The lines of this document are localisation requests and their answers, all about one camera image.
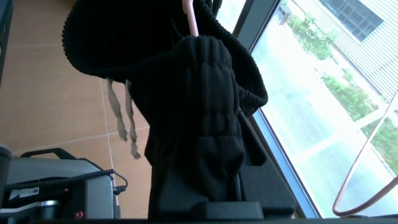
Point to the window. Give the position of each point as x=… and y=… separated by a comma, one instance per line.
x=311, y=109

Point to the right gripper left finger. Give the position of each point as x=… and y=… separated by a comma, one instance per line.
x=177, y=196

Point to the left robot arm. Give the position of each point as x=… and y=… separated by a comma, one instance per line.
x=6, y=31

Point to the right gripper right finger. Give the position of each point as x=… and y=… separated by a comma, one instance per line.
x=270, y=189

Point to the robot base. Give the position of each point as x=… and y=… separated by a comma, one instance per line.
x=62, y=168

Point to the black shorts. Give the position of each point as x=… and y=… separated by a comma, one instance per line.
x=186, y=93

